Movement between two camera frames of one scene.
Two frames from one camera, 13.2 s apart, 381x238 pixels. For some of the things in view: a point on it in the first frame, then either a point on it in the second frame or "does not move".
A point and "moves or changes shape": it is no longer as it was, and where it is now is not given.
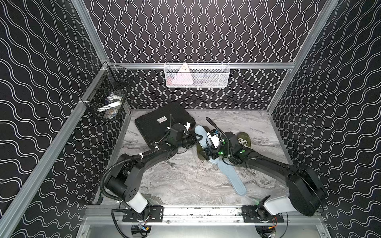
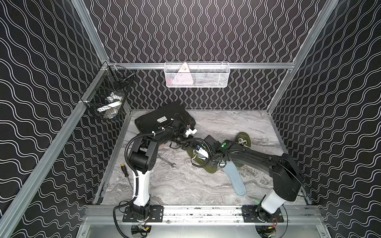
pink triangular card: x=183 y=76 does not move
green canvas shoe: x=243 y=139 does not move
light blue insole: x=232 y=177 does not move
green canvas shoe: x=202 y=155 moves or changes shape
